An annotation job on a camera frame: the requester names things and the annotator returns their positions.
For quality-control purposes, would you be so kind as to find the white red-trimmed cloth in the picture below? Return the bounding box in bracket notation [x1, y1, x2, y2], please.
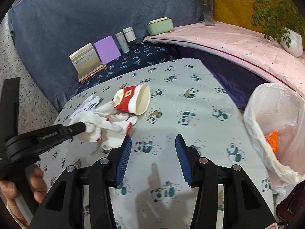
[69, 101, 138, 150]

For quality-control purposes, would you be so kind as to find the pink patterned table cloth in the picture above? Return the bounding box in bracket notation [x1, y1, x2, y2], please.
[144, 22, 305, 97]

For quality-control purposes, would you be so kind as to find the white tube bottle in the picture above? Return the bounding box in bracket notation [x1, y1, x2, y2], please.
[115, 31, 130, 54]

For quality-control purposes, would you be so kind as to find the person's left hand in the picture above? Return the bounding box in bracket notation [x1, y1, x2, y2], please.
[1, 166, 47, 228]

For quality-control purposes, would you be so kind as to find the white jar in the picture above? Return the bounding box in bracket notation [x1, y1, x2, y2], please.
[123, 26, 136, 42]

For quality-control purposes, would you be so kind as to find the navy leaf print cloth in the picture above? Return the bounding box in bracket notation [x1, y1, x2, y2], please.
[77, 43, 181, 94]

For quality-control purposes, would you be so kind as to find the blue grey sofa cover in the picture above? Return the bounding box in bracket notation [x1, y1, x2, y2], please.
[8, 0, 204, 111]

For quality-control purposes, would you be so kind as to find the mint green tissue box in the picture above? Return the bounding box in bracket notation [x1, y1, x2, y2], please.
[146, 17, 174, 36]

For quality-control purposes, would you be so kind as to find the orange plastic bag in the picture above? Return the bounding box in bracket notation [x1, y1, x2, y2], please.
[265, 131, 279, 154]

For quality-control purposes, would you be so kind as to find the green plant in white pot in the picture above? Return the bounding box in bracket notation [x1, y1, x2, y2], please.
[250, 0, 304, 57]

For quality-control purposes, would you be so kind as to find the dark purple cloth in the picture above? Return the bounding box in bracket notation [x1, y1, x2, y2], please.
[177, 46, 267, 109]

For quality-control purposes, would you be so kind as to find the white lined trash bin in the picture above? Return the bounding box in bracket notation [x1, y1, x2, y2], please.
[243, 83, 304, 204]

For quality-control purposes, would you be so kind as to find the white printed paper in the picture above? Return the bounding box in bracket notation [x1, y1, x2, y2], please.
[69, 95, 100, 119]

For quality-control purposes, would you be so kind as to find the panda print table cloth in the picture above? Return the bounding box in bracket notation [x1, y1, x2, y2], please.
[56, 58, 274, 228]

